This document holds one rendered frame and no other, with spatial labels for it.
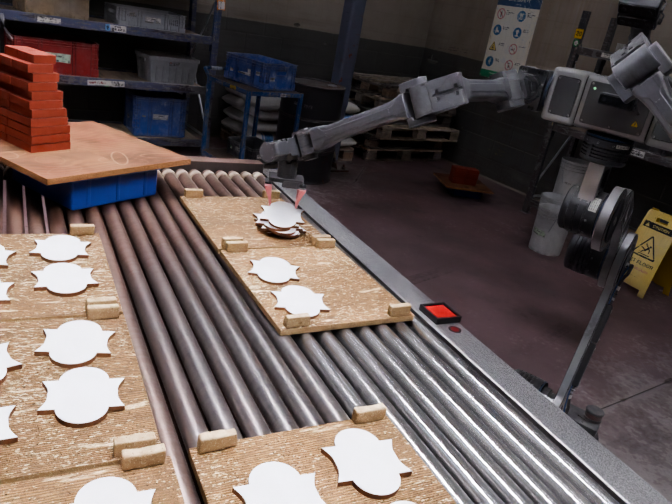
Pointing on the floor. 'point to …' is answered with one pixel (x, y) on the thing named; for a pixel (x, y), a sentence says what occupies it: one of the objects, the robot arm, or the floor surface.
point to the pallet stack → (382, 91)
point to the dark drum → (319, 174)
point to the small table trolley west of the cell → (244, 112)
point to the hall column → (346, 48)
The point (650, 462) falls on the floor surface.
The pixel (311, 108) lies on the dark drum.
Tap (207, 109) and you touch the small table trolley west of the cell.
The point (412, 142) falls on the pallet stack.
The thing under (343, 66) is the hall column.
